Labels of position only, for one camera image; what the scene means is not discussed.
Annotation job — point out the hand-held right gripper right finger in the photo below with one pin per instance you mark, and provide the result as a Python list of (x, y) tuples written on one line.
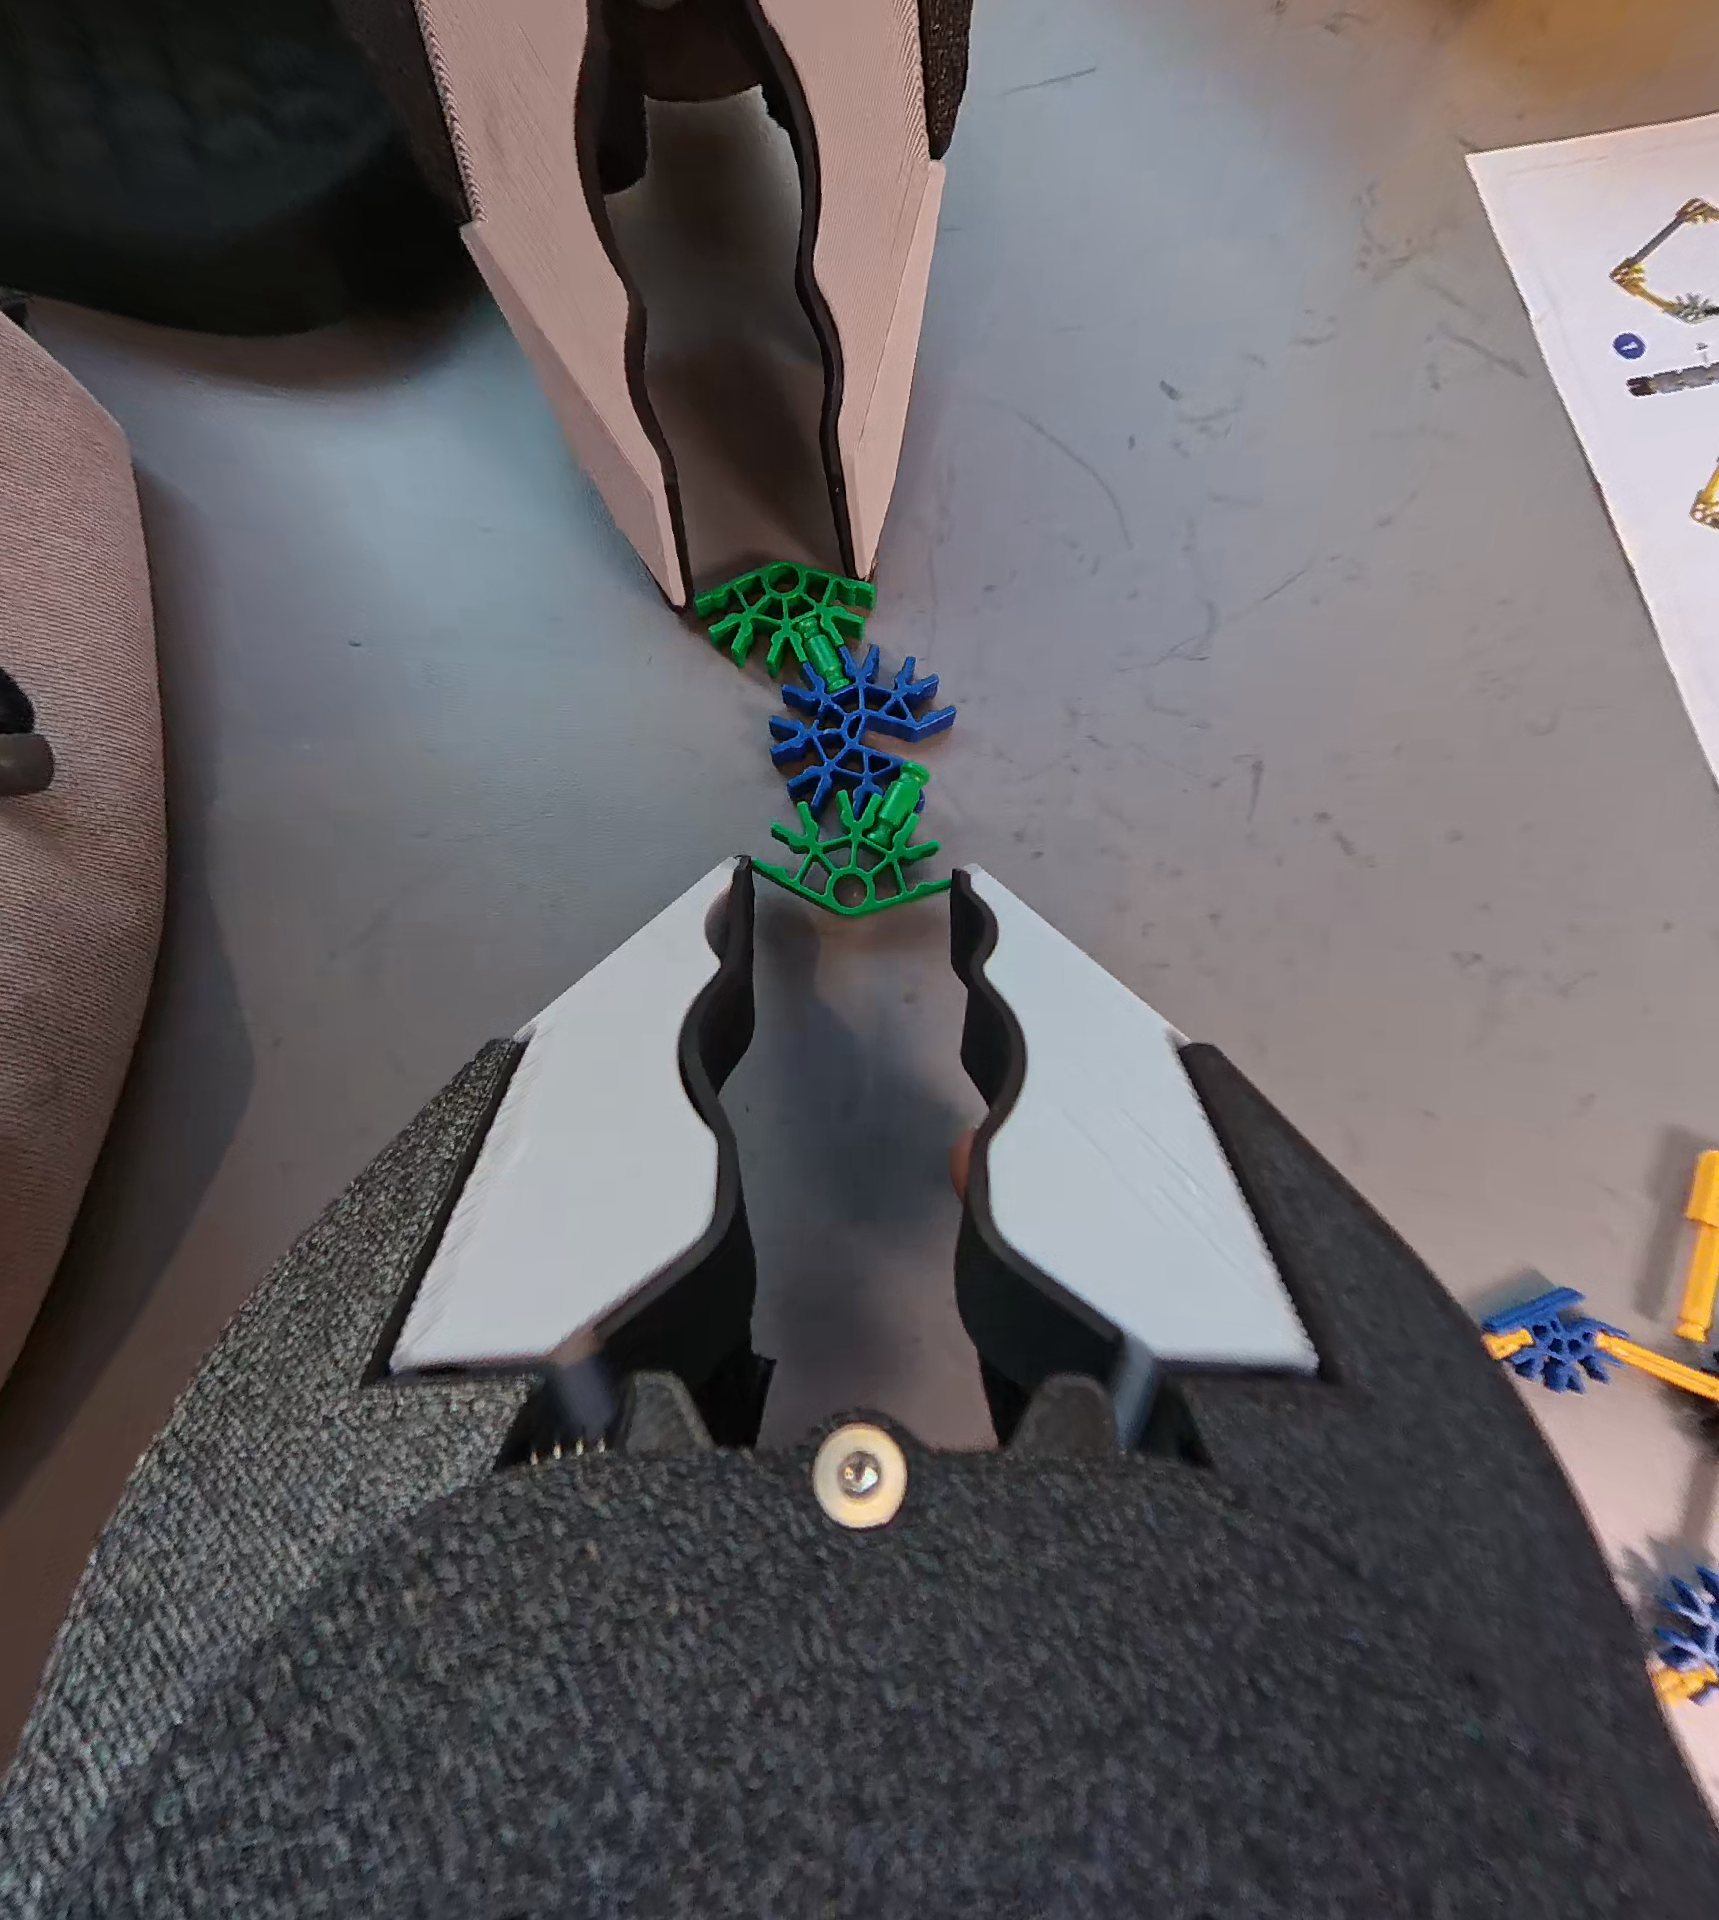
[(1130, 1185)]

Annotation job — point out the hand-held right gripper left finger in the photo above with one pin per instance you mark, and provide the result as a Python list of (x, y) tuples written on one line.
[(574, 1185)]

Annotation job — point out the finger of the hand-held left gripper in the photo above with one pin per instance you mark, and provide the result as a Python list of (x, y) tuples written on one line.
[(882, 224), (530, 224)]

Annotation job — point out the short green toy rod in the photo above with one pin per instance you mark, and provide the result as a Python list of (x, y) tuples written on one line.
[(824, 657), (900, 801)]

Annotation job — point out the blue snowflake toy connector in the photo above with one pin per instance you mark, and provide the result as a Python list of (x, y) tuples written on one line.
[(852, 730)]

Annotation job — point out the grey desk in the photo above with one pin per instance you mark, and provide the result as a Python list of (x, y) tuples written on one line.
[(1250, 750)]

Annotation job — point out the person's right hand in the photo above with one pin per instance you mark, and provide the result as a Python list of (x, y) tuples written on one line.
[(958, 1166)]

